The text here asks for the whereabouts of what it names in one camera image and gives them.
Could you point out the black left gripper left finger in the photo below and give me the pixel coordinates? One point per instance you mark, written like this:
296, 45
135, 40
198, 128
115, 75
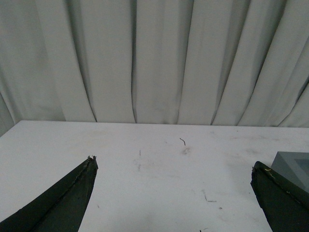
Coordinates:
61, 208

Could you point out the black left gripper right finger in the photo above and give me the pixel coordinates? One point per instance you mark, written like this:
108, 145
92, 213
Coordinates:
285, 205

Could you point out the gray base block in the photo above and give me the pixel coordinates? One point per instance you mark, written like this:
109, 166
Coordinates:
294, 166

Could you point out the white pleated curtain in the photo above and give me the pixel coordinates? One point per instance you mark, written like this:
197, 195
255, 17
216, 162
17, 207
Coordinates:
194, 62

